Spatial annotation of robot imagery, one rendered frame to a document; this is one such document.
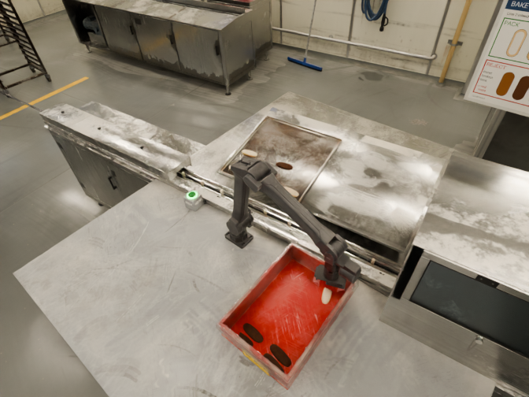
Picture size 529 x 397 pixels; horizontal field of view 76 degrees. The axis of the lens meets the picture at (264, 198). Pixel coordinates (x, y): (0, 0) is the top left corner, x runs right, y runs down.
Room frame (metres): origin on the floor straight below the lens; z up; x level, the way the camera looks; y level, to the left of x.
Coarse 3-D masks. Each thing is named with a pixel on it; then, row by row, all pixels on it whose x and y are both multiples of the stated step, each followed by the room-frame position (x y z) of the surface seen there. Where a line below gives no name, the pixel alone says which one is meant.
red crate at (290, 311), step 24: (288, 264) 0.86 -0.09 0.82; (288, 288) 0.74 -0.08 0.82; (312, 288) 0.74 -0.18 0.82; (336, 288) 0.73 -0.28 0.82; (264, 312) 0.64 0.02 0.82; (288, 312) 0.64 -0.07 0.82; (312, 312) 0.63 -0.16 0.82; (264, 336) 0.54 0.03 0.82; (288, 336) 0.54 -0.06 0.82; (312, 336) 0.54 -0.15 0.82
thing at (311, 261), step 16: (288, 256) 0.86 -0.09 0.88; (304, 256) 0.85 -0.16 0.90; (272, 272) 0.78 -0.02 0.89; (256, 288) 0.70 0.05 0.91; (352, 288) 0.67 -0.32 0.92; (240, 304) 0.63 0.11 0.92; (336, 304) 0.61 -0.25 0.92; (224, 320) 0.57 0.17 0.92; (320, 336) 0.50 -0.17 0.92; (256, 352) 0.45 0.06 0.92; (304, 352) 0.44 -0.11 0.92; (272, 368) 0.40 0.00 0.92; (288, 384) 0.35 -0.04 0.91
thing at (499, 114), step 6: (498, 114) 1.33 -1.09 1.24; (504, 114) 1.31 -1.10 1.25; (492, 120) 1.33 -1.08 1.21; (498, 120) 1.32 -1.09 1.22; (492, 126) 1.33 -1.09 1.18; (486, 132) 1.33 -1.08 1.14; (492, 132) 1.32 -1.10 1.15; (486, 138) 1.33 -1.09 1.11; (492, 138) 1.34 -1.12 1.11; (480, 144) 1.33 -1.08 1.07; (486, 144) 1.32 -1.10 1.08; (480, 150) 1.32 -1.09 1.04; (474, 156) 1.33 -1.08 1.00; (480, 156) 1.32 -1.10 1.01
